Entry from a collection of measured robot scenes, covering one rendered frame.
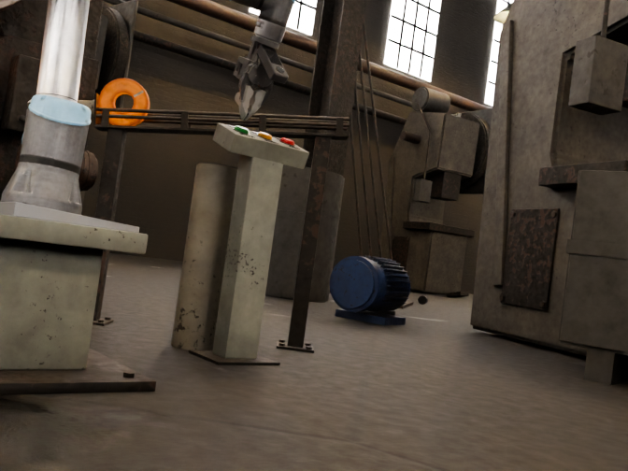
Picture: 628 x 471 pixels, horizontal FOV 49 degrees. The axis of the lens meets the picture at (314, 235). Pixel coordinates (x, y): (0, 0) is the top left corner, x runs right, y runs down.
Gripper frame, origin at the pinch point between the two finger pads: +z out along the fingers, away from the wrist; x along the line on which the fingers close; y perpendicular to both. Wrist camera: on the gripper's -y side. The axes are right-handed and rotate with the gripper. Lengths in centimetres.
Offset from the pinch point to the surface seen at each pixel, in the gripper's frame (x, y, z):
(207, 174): 1.4, 7.7, 19.3
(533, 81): -210, 87, -46
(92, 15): 15, 95, -7
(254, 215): -5.4, -10.6, 23.2
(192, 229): 2.4, 4.5, 34.7
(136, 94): 8, 55, 10
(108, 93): 15, 60, 13
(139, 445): 47, -81, 39
